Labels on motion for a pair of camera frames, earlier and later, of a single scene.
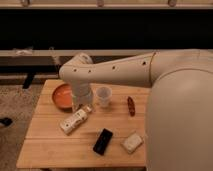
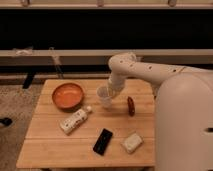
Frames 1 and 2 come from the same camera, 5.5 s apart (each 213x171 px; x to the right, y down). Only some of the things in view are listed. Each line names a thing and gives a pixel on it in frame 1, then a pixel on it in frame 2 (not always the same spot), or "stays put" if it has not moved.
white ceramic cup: [104, 93] stays put
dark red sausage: [131, 106] stays put
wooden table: [113, 133] stays put
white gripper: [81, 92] to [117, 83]
